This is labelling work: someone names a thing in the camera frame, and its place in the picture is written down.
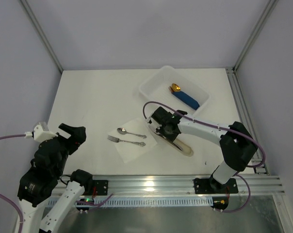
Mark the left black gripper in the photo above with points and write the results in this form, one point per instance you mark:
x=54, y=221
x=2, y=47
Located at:
x=70, y=139

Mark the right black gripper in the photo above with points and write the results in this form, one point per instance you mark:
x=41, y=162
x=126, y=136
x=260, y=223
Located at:
x=159, y=119

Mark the silver knife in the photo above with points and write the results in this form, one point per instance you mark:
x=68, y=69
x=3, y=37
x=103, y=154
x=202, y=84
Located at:
x=170, y=138

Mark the white paper napkin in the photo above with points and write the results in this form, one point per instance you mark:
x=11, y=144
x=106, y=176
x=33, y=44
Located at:
x=129, y=152

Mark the silver fork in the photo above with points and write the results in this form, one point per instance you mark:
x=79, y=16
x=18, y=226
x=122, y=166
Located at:
x=117, y=140

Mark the silver spoon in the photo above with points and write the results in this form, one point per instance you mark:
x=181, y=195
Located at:
x=123, y=131

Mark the oval wooden cutlery tray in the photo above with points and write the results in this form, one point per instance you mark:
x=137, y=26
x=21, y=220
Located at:
x=179, y=146

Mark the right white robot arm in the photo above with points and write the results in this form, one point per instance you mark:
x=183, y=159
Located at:
x=236, y=144

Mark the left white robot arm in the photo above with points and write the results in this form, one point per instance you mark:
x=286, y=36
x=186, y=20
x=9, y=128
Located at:
x=35, y=189

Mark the gold cutlery in roll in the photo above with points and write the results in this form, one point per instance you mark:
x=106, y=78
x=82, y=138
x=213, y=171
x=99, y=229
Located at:
x=174, y=88

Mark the white plastic basket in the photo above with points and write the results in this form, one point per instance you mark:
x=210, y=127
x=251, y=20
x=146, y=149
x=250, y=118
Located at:
x=155, y=88

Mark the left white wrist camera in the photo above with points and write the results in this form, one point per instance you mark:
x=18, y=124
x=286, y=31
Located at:
x=40, y=133

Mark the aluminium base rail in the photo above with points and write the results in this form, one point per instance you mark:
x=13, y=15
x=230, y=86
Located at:
x=183, y=185

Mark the white slotted cable duct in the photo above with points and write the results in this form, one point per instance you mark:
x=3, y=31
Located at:
x=118, y=201

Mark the right aluminium side rail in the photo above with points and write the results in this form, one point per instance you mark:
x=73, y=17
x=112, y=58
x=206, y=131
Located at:
x=245, y=118

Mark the left aluminium frame post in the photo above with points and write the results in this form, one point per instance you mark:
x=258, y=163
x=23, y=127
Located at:
x=40, y=32

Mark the aluminium frame post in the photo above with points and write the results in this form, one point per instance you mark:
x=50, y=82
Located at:
x=40, y=32
x=266, y=13

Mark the right aluminium frame post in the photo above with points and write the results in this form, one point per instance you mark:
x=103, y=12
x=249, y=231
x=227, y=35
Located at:
x=266, y=13

